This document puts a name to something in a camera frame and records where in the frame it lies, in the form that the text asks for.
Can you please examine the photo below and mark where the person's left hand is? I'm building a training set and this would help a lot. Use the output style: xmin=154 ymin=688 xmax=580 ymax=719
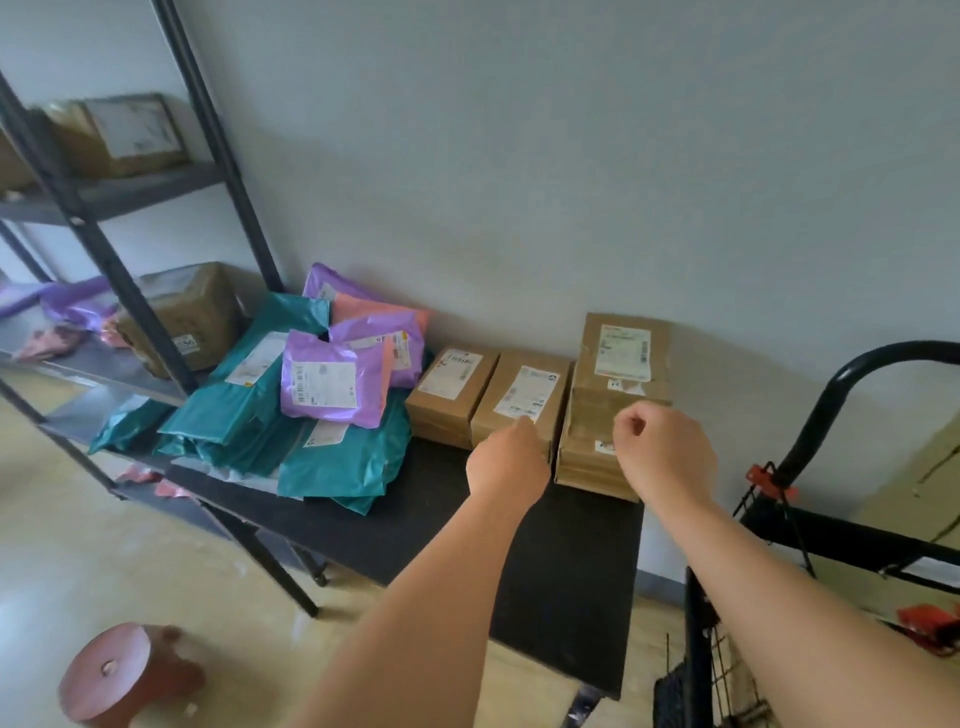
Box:
xmin=464 ymin=416 xmax=553 ymax=519

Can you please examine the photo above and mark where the person's right hand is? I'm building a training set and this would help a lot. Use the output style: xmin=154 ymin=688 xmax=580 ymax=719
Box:
xmin=612 ymin=399 xmax=720 ymax=520

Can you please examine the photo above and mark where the small brown cardboard box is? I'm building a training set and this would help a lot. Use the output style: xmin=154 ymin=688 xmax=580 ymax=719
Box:
xmin=403 ymin=312 xmax=675 ymax=504

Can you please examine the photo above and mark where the black wire mesh cart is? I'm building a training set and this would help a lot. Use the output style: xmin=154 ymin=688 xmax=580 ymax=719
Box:
xmin=652 ymin=341 xmax=960 ymax=728

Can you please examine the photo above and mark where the purple mailer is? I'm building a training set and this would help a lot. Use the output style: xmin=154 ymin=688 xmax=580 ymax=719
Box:
xmin=326 ymin=311 xmax=428 ymax=391
xmin=301 ymin=261 xmax=378 ymax=304
xmin=278 ymin=329 xmax=396 ymax=431

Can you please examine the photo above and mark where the teal package long label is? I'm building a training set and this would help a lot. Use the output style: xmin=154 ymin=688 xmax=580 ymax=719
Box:
xmin=155 ymin=291 xmax=333 ymax=453

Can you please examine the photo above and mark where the plain teal package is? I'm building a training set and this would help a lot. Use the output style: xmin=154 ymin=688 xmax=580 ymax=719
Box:
xmin=152 ymin=425 xmax=303 ymax=479

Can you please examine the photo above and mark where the bulky taped cardboard box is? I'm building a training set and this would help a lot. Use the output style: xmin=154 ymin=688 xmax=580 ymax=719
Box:
xmin=114 ymin=261 xmax=247 ymax=382

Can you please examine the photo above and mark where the pale cardboard box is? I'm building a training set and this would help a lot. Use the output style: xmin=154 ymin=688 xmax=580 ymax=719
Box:
xmin=43 ymin=92 xmax=190 ymax=182

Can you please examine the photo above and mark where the person's left forearm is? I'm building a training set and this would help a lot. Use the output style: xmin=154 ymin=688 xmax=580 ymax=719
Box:
xmin=288 ymin=494 xmax=550 ymax=728

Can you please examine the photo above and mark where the person's right forearm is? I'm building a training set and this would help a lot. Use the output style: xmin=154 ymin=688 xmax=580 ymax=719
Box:
xmin=644 ymin=498 xmax=960 ymax=728

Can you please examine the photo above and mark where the black low metal table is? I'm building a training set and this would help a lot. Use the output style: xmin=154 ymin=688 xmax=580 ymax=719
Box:
xmin=159 ymin=434 xmax=648 ymax=728

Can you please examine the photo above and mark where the beige cabinet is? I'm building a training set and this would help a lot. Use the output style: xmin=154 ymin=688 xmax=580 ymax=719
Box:
xmin=853 ymin=431 xmax=960 ymax=624

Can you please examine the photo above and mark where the red-brown plastic stool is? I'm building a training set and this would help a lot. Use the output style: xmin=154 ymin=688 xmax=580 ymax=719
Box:
xmin=57 ymin=621 xmax=208 ymax=728

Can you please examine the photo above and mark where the black metal shelf rack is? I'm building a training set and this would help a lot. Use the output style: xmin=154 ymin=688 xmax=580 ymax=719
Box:
xmin=0 ymin=0 xmax=322 ymax=622

